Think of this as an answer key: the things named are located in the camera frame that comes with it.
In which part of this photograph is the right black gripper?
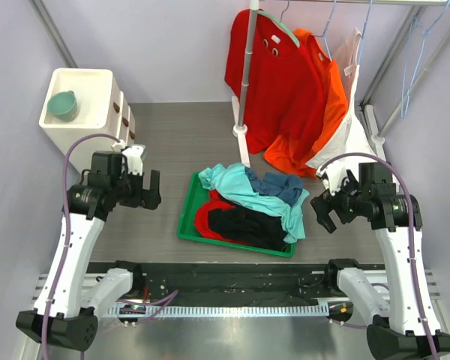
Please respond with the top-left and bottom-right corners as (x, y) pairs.
(310, 169), (370, 233)

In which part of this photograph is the dark blue t shirt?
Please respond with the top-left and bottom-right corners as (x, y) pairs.
(244, 167), (303, 206)

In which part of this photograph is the light teal t shirt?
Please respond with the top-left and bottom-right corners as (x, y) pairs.
(198, 163), (309, 244)

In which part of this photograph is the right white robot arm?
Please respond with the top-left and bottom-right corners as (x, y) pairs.
(310, 162), (450, 359)

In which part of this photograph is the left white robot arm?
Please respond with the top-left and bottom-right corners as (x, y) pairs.
(16, 145), (161, 352)

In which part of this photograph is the red t shirt in tray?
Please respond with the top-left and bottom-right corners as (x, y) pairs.
(193, 190), (252, 246)

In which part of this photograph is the black t shirt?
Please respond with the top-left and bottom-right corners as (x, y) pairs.
(208, 207), (287, 252)

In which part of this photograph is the hanging orange t shirt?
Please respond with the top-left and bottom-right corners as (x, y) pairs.
(263, 28), (349, 177)

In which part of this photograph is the hanging red t shirt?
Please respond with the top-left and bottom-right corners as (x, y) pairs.
(244, 16), (321, 153)

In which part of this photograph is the green plastic hanger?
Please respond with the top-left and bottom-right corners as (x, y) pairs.
(250, 0), (301, 48)

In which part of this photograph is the green plastic tray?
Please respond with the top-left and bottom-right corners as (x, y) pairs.
(176, 172), (296, 258)

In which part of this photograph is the hanging white tank top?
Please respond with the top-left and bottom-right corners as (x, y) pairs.
(306, 28), (386, 178)

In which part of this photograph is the white clothes rack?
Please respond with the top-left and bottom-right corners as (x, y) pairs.
(232, 1), (445, 167)

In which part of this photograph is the white drawer cabinet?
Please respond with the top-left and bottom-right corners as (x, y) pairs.
(39, 67), (136, 154)

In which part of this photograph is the teal cup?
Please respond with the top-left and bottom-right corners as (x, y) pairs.
(46, 90), (78, 122)

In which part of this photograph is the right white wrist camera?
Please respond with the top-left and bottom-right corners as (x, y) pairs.
(316, 160), (348, 196)

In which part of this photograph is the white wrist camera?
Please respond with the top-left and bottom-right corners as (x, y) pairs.
(316, 160), (348, 196)
(112, 141), (146, 176)

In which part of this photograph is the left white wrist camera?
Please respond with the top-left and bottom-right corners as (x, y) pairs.
(112, 141), (146, 176)

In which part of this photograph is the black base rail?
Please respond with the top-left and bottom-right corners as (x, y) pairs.
(124, 262), (345, 308)

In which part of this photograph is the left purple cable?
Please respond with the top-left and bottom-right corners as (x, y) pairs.
(40, 133), (121, 360)

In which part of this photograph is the white slotted cable duct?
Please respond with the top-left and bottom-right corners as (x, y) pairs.
(104, 304), (330, 318)

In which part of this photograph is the empty blue wire hanger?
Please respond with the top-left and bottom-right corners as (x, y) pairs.
(399, 1), (450, 120)

